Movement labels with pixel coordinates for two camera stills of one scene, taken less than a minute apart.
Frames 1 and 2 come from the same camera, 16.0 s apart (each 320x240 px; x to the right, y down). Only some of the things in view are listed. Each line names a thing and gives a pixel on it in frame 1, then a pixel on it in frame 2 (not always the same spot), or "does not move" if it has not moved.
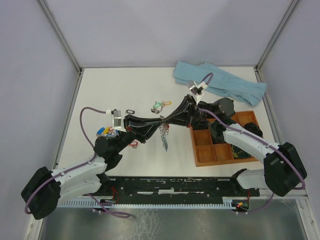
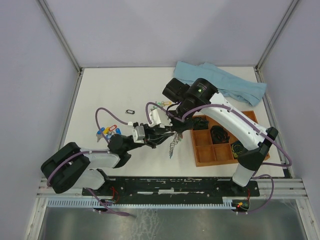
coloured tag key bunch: x=107 y=131 does not move
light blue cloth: x=223 y=83 does not move
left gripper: x=142 y=130 to x=153 y=136
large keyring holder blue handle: x=164 y=131 to x=175 y=140
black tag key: x=131 y=111 does not move
